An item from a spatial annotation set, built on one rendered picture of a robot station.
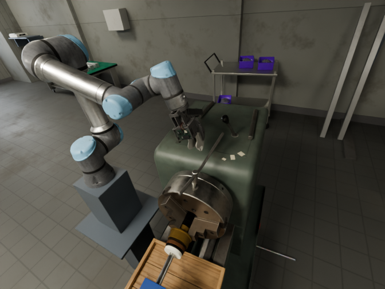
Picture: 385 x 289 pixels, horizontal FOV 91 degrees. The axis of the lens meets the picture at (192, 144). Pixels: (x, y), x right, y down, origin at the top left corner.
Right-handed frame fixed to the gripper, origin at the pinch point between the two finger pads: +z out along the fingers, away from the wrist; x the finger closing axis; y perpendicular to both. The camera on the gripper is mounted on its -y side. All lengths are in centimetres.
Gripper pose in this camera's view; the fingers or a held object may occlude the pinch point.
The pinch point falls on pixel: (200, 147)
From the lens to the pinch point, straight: 79.4
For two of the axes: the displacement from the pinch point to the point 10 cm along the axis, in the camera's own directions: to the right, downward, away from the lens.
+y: -3.9, 5.9, -7.1
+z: 3.8, 8.0, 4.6
